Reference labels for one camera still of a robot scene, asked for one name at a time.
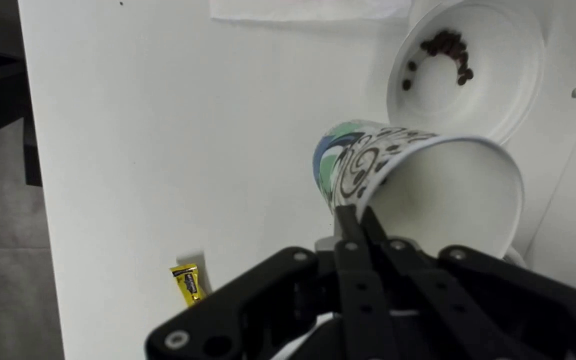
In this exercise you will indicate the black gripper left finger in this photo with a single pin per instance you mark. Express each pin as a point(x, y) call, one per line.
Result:
point(361, 300)

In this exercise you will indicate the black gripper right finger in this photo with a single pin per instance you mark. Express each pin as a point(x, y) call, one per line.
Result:
point(489, 293)

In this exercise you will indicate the printed paper cup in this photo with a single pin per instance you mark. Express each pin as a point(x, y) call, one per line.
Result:
point(461, 193)

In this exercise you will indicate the long yellow packet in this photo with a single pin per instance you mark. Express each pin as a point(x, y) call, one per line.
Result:
point(188, 283)

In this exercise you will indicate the white bowl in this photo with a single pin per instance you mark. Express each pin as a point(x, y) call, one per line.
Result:
point(500, 81)

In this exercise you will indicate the coffee beans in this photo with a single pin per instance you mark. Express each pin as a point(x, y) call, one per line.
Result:
point(448, 41)

